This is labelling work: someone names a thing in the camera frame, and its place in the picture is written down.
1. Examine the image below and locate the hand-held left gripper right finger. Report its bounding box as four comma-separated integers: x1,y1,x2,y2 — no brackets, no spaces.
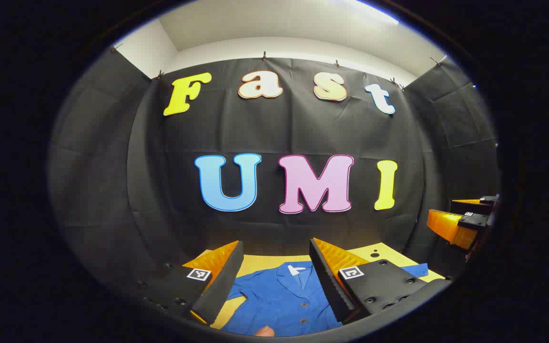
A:
309,237,452,324

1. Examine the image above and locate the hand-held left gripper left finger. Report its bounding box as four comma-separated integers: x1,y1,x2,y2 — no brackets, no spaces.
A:
127,240,245,326

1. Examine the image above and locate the blue shirt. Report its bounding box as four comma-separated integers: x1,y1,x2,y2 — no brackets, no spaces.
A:
221,260,430,337

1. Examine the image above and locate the black backdrop cloth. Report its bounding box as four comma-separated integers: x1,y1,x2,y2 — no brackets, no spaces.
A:
48,48,501,296

